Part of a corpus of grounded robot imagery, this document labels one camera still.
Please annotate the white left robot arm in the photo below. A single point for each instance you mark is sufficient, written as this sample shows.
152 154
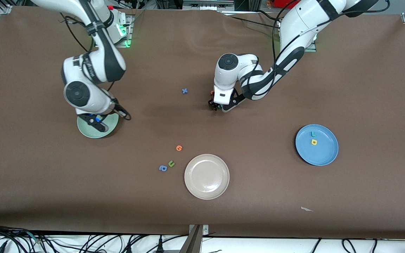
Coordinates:
294 24

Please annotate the torn white tape scrap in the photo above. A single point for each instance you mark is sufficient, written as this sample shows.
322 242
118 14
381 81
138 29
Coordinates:
305 209

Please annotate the blue foam letter a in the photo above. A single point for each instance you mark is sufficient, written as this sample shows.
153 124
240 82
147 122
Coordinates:
163 168

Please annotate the brown table cover sheet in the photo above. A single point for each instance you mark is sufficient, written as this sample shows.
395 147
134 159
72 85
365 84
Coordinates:
364 105

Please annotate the aluminium profile post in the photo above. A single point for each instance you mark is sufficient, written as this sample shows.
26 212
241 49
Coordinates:
193 242

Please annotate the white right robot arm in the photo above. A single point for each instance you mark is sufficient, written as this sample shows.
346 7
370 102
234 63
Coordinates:
77 93

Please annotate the small metal corner bracket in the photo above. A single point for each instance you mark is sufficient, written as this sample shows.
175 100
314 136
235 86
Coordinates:
205 230

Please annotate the black power plug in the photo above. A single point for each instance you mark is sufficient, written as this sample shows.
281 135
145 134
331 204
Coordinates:
159 246
128 248

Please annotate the red box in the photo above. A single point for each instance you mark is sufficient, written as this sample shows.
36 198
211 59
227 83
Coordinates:
283 2

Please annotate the light green plate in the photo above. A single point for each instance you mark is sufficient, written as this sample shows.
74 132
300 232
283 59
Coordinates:
113 124

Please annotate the beige plate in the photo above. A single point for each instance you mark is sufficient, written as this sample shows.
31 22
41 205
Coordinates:
206 176

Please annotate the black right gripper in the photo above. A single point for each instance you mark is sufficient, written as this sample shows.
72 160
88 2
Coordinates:
118 107

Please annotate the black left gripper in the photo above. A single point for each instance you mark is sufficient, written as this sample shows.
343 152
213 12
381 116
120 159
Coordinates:
212 104

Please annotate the grey metal rack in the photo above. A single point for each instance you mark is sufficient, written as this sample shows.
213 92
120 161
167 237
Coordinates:
206 4

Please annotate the blue plate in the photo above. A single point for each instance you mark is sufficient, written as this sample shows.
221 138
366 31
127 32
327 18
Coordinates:
323 151

